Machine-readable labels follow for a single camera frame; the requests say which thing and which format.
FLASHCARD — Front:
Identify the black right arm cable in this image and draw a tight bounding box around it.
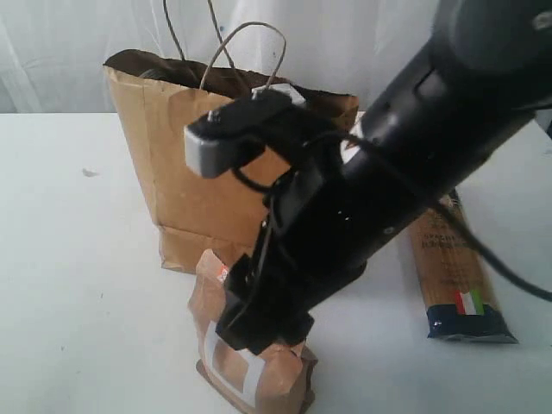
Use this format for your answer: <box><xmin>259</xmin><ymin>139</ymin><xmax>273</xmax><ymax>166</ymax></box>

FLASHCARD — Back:
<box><xmin>232</xmin><ymin>129</ymin><xmax>552</xmax><ymax>301</ymax></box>

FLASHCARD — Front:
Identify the spaghetti packet with Italian flag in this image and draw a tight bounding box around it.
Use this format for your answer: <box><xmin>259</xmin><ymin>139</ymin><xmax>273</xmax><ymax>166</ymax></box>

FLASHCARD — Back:
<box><xmin>398</xmin><ymin>209</ymin><xmax>518</xmax><ymax>344</ymax></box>

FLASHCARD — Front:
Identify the brown kraft stand-up pouch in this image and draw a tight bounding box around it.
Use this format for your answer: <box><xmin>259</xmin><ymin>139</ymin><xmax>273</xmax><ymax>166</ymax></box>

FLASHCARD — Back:
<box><xmin>188</xmin><ymin>249</ymin><xmax>317</xmax><ymax>413</ymax></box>

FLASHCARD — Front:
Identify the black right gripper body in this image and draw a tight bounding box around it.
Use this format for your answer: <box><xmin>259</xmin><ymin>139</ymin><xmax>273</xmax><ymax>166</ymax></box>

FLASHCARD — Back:
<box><xmin>254</xmin><ymin>141</ymin><xmax>431</xmax><ymax>319</ymax></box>

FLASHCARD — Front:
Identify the dark can with pull-tab lid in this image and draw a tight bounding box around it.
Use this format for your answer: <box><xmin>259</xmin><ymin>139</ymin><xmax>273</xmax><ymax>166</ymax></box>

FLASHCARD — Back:
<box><xmin>139</xmin><ymin>68</ymin><xmax>166</xmax><ymax>80</ymax></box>

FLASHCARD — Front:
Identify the small white blue carton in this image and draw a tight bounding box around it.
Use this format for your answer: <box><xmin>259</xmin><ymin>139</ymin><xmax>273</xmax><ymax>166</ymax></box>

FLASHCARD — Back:
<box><xmin>246</xmin><ymin>83</ymin><xmax>306</xmax><ymax>110</ymax></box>

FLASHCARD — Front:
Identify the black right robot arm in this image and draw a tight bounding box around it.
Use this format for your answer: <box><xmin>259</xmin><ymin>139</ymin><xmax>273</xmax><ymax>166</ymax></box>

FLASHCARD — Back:
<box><xmin>209</xmin><ymin>1</ymin><xmax>551</xmax><ymax>354</ymax></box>

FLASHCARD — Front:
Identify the brown paper shopping bag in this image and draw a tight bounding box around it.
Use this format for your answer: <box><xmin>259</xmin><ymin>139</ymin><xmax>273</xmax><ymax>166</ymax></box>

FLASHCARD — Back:
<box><xmin>102</xmin><ymin>0</ymin><xmax>361</xmax><ymax>295</ymax></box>

